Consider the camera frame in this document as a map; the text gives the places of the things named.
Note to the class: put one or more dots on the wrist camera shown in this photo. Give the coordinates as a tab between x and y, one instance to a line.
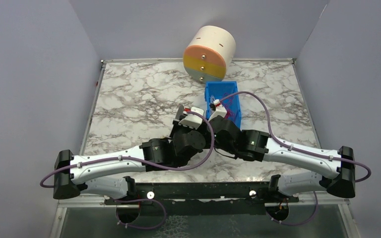
217	110
192	120

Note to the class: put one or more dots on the blue plastic bin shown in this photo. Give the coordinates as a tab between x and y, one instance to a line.
220	89

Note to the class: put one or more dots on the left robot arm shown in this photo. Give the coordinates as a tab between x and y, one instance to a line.
190	144

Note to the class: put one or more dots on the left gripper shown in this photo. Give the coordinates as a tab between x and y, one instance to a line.
178	115

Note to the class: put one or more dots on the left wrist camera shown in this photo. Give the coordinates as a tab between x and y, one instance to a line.
192	120

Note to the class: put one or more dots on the cream cylindrical drawer container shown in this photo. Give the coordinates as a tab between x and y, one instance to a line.
209	54

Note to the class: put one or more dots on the aluminium frame rail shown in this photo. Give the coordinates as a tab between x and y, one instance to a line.
83	201

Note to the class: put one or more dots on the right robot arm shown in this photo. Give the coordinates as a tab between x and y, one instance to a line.
332	171

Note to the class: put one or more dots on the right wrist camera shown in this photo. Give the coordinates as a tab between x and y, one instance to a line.
217	110

